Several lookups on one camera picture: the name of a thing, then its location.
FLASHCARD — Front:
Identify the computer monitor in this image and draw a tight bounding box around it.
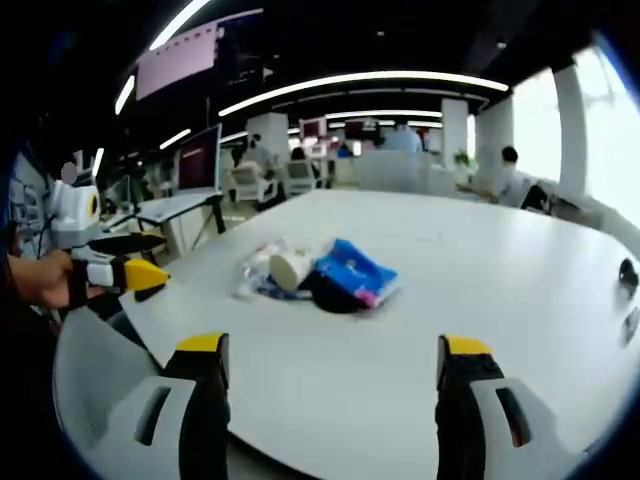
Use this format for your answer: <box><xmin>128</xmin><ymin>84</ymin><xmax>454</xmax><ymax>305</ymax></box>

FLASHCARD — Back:
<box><xmin>176</xmin><ymin>123</ymin><xmax>224</xmax><ymax>195</ymax></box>

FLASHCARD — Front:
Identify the small black oval item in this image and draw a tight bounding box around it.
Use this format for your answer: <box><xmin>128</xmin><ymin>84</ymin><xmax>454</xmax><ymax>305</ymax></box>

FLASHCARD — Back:
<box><xmin>616</xmin><ymin>257</ymin><xmax>640</xmax><ymax>290</ymax></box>

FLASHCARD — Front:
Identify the clear plastic bag item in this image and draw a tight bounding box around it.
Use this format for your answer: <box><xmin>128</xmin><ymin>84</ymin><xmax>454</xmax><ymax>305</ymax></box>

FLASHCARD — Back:
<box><xmin>232</xmin><ymin>238</ymin><xmax>314</xmax><ymax>302</ymax></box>

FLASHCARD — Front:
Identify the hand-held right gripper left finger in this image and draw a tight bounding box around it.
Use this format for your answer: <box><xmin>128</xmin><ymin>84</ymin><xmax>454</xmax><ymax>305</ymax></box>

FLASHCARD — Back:
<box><xmin>93</xmin><ymin>331</ymin><xmax>232</xmax><ymax>480</ymax></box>

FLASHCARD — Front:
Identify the white paper cup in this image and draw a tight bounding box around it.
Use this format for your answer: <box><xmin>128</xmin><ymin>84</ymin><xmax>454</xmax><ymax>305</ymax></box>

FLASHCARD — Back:
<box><xmin>268</xmin><ymin>251</ymin><xmax>315</xmax><ymax>292</ymax></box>

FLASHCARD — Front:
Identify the white table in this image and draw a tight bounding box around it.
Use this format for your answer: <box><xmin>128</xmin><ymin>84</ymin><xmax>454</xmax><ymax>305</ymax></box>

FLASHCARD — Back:
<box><xmin>119</xmin><ymin>188</ymin><xmax>640</xmax><ymax>480</ymax></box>

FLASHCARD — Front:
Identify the blue tissue pack item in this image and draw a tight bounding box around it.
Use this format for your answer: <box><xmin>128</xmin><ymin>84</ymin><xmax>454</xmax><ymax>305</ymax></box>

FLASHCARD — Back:
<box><xmin>312</xmin><ymin>238</ymin><xmax>402</xmax><ymax>308</ymax></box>

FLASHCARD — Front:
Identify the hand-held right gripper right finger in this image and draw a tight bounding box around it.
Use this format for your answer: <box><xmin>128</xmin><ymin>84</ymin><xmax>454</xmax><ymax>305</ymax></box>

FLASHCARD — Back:
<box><xmin>433</xmin><ymin>333</ymin><xmax>569</xmax><ymax>480</ymax></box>

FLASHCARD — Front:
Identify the long ceiling light strip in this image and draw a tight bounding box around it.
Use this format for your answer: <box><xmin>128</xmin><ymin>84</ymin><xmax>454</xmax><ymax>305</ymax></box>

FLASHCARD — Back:
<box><xmin>217</xmin><ymin>70</ymin><xmax>511</xmax><ymax>118</ymax></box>

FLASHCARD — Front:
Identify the white office chair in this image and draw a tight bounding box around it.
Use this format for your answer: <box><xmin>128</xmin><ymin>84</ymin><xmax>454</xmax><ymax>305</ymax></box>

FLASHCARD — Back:
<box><xmin>285</xmin><ymin>158</ymin><xmax>324</xmax><ymax>197</ymax></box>
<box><xmin>230</xmin><ymin>164</ymin><xmax>280</xmax><ymax>204</ymax></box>

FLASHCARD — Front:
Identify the person's left hand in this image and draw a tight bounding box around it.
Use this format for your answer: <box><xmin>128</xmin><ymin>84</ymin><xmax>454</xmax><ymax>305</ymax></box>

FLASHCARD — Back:
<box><xmin>8</xmin><ymin>248</ymin><xmax>104</xmax><ymax>312</ymax></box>

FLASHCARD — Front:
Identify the white side desk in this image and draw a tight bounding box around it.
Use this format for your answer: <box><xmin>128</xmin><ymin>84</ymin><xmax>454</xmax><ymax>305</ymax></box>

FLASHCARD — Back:
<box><xmin>133</xmin><ymin>191</ymin><xmax>229</xmax><ymax>254</ymax></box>

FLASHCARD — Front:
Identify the grey chair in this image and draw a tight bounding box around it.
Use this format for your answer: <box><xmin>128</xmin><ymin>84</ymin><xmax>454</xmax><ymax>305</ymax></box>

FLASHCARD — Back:
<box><xmin>51</xmin><ymin>303</ymin><xmax>162</xmax><ymax>451</ymax></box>

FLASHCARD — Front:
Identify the black round item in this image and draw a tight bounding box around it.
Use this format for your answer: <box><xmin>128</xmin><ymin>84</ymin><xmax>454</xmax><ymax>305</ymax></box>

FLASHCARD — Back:
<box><xmin>298</xmin><ymin>272</ymin><xmax>369</xmax><ymax>316</ymax></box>

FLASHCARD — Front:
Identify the pink hanging panel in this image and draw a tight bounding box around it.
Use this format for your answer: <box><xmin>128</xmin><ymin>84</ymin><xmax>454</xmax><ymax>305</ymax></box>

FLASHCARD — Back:
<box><xmin>135</xmin><ymin>20</ymin><xmax>220</xmax><ymax>101</ymax></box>

